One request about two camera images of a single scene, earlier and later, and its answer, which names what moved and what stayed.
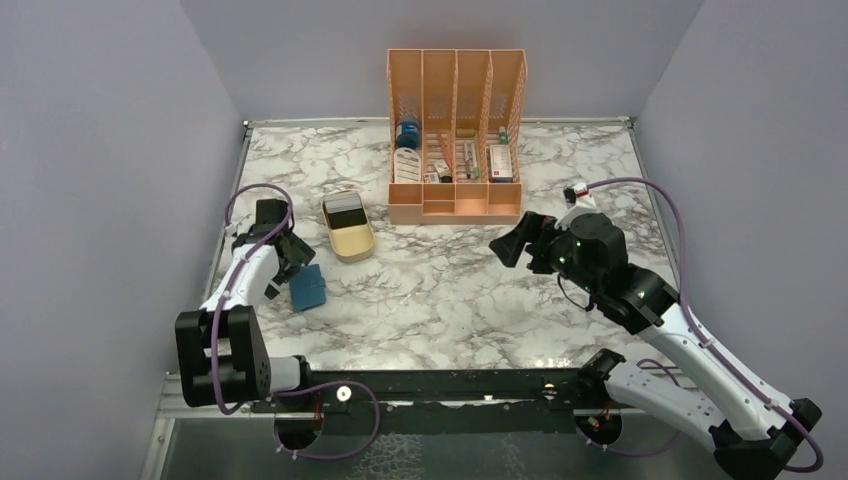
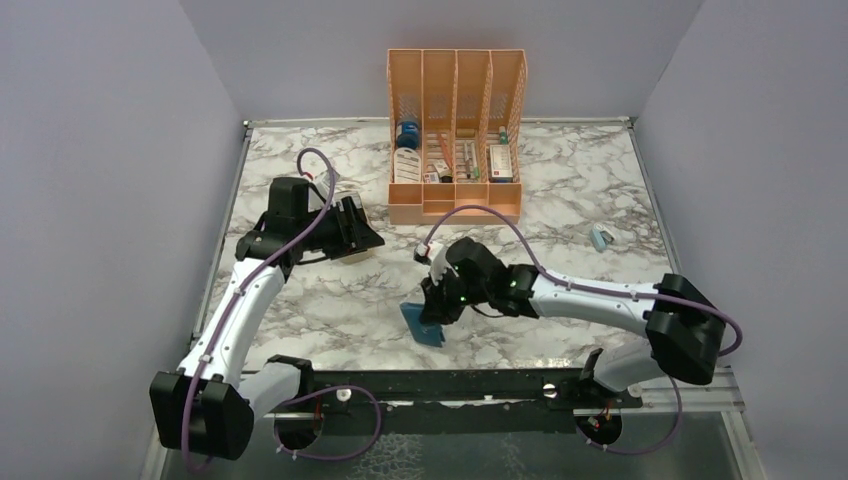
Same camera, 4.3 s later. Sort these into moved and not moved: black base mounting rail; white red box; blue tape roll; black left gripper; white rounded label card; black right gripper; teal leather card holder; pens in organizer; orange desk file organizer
Moved: teal leather card holder; black right gripper; black left gripper
Not moved: orange desk file organizer; white red box; black base mounting rail; pens in organizer; white rounded label card; blue tape roll
